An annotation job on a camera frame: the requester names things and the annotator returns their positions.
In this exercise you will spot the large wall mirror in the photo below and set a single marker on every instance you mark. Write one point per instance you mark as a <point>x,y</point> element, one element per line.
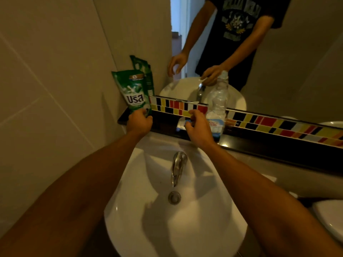
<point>281,64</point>

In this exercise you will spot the person's left hand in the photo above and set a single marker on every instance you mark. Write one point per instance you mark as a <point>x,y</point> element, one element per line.
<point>139,124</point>

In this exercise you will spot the person's left forearm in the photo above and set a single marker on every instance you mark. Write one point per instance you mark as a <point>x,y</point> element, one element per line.
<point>80,190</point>

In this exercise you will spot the person's right hand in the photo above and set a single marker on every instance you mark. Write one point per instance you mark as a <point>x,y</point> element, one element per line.
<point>201,133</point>

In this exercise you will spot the green detergent refill pouch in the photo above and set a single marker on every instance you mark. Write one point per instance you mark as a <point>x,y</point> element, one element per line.
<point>134,93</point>

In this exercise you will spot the chrome sink drain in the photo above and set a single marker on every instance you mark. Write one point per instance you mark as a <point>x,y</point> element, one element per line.
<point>174,198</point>

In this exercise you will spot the black stone ledge shelf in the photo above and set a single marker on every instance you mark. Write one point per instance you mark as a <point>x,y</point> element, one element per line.
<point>268,147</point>

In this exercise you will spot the clear spray bottle blue label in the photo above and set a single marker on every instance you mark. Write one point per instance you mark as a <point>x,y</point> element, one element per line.
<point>217,125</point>

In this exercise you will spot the white ceramic sink basin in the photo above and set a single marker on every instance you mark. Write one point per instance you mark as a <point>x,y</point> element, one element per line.
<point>201,224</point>

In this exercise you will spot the chrome faucet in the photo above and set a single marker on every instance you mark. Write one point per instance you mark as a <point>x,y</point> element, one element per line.
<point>178,165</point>

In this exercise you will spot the white spray trigger head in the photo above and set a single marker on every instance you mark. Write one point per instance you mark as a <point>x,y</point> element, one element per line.
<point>182,124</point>

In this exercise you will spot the white toilet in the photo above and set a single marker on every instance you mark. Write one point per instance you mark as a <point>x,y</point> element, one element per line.
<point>329,219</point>

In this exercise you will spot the colourful mosaic tile strip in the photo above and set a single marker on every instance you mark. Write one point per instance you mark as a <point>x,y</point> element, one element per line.
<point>268,122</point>

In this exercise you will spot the person's right forearm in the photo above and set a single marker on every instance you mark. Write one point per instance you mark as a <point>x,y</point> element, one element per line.
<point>254,198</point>

